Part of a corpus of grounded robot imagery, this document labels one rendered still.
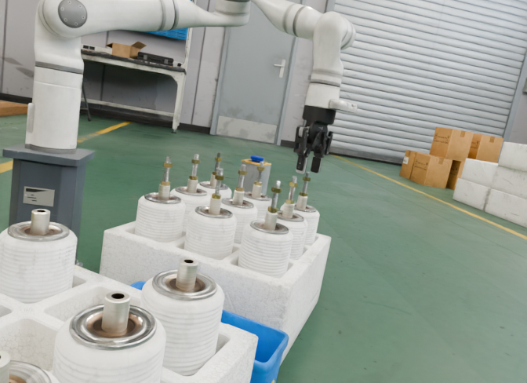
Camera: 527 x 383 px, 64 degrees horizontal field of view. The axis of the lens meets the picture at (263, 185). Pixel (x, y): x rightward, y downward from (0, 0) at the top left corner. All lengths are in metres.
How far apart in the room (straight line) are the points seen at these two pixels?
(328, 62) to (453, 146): 3.71
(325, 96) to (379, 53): 5.45
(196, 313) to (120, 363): 0.12
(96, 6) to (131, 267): 0.53
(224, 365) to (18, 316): 0.25
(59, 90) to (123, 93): 5.02
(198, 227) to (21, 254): 0.32
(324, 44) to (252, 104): 4.99
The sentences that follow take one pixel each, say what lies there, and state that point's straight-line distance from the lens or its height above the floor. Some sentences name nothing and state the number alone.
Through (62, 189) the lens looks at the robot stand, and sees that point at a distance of 0.98.
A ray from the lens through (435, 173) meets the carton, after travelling 4.57.
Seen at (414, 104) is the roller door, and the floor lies 0.91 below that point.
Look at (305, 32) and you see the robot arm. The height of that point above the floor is 0.65.
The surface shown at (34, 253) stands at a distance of 0.62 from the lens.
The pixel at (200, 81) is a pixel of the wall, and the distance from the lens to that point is 5.91.
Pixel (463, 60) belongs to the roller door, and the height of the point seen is 1.64.
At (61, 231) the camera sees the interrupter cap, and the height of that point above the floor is 0.25.
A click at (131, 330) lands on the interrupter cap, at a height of 0.25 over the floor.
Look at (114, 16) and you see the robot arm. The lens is 1.00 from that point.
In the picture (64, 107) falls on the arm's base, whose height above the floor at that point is 0.40.
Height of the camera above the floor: 0.47
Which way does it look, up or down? 10 degrees down
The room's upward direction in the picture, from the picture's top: 10 degrees clockwise
